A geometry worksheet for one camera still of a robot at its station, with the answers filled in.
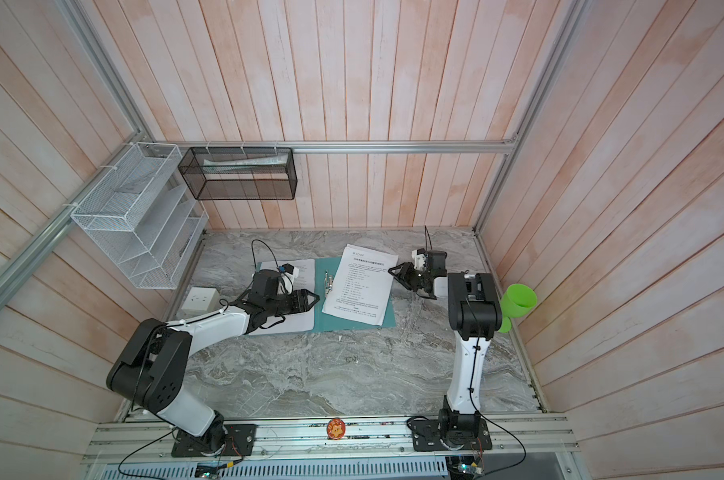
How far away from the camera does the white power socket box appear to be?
97cm

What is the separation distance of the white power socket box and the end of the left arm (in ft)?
1.01

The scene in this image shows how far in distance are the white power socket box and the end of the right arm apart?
2.02 ft

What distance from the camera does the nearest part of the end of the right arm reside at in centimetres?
87

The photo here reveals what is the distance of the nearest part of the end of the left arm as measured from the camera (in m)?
0.70
